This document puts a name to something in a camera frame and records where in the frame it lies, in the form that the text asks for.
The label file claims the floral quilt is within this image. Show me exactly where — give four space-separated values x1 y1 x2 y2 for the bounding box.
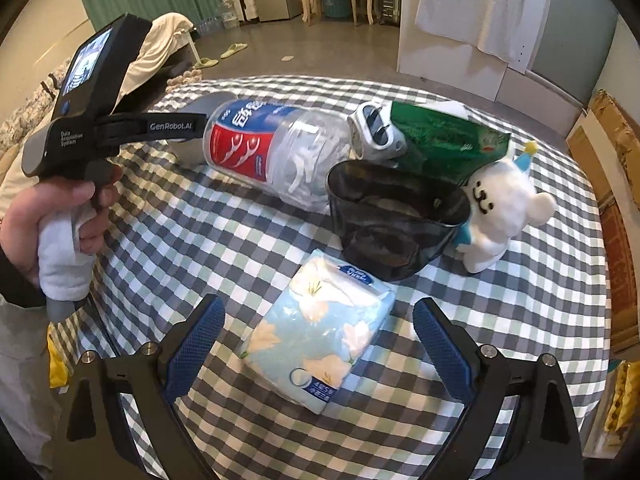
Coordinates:
0 57 71 161

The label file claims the person's left hand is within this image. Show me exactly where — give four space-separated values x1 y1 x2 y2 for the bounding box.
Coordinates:
0 164 124 287

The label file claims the frosted glass door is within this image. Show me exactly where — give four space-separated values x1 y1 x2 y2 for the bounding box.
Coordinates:
529 0 622 107

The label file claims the teal bin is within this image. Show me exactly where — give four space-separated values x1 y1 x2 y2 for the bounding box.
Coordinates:
320 0 354 19

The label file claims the clear floss pick jar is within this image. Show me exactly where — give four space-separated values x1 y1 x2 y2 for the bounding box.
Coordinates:
202 99 358 213

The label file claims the white plush bear toy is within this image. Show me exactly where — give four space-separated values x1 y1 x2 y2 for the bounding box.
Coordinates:
452 141 558 275

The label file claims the person's grey clothing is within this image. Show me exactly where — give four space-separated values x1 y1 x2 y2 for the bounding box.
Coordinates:
0 294 71 466

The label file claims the bed with white sheet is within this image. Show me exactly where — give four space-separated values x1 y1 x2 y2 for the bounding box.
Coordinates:
107 12 197 107

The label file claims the green snack packet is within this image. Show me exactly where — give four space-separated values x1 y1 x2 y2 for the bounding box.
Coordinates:
389 100 512 191

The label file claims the yellow plastic bag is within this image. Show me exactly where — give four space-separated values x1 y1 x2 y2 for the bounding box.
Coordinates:
47 329 72 391

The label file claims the yellow patterned packet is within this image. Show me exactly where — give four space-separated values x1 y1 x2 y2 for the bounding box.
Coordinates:
604 360 640 433

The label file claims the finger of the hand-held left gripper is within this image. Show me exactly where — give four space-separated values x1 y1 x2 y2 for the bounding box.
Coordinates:
167 92 237 167

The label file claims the white suitcase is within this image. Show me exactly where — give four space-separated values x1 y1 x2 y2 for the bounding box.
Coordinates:
229 0 259 24

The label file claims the checked tablecloth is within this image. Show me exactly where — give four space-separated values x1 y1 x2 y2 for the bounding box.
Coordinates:
85 76 613 480

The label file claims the black plastic container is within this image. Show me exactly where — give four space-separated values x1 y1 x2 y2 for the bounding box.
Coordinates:
325 160 472 282

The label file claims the white grey small device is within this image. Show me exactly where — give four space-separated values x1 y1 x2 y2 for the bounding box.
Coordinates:
347 101 408 162

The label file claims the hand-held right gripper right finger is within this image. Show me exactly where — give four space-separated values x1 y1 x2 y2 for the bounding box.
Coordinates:
412 297 586 480

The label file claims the white hanging towel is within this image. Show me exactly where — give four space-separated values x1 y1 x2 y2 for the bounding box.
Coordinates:
414 0 528 63

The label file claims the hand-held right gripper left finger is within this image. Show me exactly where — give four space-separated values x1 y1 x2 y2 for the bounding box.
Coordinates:
52 294 227 480

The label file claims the floral blue tissue pack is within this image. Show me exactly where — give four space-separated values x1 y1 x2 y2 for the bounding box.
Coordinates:
239 249 396 415

